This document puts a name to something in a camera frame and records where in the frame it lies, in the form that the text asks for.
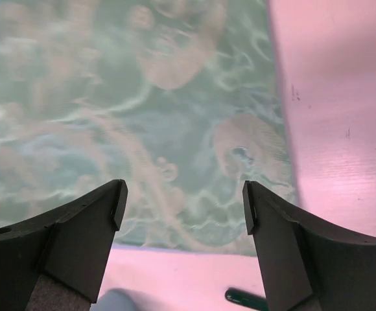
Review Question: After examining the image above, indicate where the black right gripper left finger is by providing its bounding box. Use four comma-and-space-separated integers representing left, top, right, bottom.
0, 179, 128, 310

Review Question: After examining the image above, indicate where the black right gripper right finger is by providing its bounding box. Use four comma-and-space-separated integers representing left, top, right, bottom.
242, 181, 376, 310

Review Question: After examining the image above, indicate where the teal green cloth napkin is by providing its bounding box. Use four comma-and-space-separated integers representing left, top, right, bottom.
0, 1, 296, 256

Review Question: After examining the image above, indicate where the light blue ceramic mug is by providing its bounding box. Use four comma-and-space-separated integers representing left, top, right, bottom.
90, 288, 140, 311

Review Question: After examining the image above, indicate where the gold knife dark handle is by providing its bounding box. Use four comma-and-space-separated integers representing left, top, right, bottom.
224, 288, 268, 311

